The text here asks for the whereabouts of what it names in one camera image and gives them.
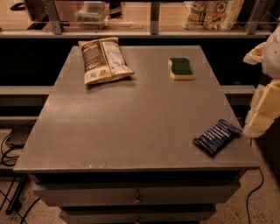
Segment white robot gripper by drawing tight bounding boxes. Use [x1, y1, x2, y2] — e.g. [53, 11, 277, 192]
[243, 26, 280, 138]

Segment blue rxbar blueberry wrapper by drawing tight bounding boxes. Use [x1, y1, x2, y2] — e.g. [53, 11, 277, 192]
[192, 119, 242, 156]

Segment colourful snack bag on shelf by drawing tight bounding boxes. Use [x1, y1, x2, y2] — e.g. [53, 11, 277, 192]
[183, 0, 244, 31]

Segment brown chip bag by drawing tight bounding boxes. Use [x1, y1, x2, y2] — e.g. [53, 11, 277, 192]
[79, 37, 134, 85]

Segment green and yellow sponge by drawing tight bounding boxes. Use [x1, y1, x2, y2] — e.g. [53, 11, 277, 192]
[168, 58, 193, 81]

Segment grey cabinet with drawers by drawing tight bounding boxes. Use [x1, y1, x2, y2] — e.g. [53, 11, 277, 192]
[15, 46, 258, 224]

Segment clear plastic container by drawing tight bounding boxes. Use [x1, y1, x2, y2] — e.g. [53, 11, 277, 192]
[75, 1, 109, 30]

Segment grey power adapter box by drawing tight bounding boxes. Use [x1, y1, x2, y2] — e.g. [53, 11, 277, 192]
[4, 126, 32, 148]

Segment black power cable right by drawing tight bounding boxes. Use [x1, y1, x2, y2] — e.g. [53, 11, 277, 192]
[245, 167, 265, 224]

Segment metal shelf rail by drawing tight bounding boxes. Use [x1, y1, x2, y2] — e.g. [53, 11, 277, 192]
[0, 0, 279, 39]

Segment black cables on left floor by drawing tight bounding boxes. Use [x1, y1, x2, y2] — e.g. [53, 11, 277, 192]
[0, 119, 40, 224]

